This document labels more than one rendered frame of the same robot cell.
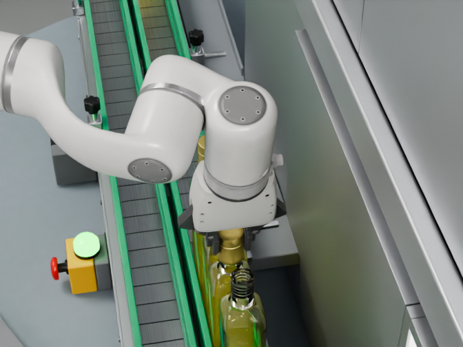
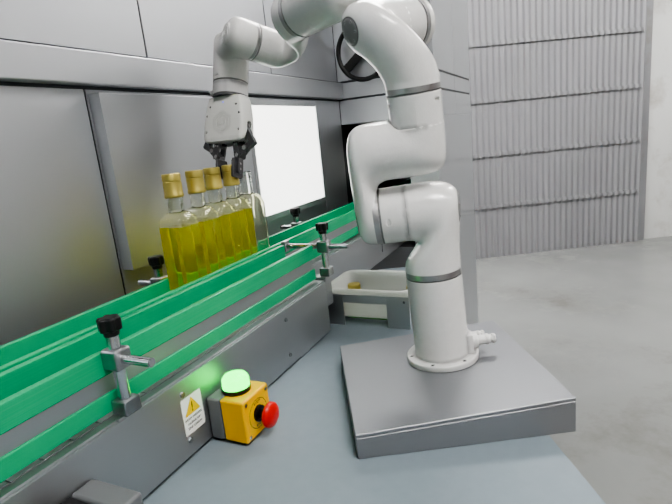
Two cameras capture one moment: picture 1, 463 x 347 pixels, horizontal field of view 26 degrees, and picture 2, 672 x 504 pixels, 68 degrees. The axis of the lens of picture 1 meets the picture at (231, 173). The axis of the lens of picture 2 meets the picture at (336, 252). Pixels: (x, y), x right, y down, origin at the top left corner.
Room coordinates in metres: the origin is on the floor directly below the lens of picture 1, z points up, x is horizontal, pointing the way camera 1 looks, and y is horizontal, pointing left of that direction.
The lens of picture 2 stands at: (1.62, 0.82, 1.20)
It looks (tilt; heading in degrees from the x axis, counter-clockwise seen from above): 13 degrees down; 217
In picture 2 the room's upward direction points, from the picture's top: 6 degrees counter-clockwise
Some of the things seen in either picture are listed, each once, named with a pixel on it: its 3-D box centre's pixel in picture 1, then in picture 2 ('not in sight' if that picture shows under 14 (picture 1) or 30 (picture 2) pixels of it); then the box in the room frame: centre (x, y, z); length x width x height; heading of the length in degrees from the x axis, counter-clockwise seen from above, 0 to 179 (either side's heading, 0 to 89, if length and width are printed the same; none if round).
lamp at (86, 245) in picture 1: (86, 244); (235, 381); (1.14, 0.24, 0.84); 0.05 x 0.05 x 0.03
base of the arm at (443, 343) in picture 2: not in sight; (446, 314); (0.85, 0.47, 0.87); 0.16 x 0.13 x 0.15; 126
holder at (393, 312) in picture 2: not in sight; (367, 298); (0.61, 0.15, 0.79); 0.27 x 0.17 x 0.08; 101
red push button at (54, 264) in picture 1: (60, 268); (265, 413); (1.13, 0.29, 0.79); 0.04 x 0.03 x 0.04; 11
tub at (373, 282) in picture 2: not in sight; (376, 295); (0.60, 0.18, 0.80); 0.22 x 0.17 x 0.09; 101
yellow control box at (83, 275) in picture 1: (87, 264); (241, 410); (1.14, 0.25, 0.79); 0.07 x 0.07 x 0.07; 11
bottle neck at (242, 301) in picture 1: (242, 288); (245, 182); (0.81, -0.01, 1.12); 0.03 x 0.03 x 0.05
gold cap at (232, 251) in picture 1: (230, 242); (230, 174); (0.87, 0.00, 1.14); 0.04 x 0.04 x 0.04
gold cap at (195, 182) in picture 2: not in sight; (195, 181); (0.98, 0.02, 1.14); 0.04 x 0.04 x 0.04
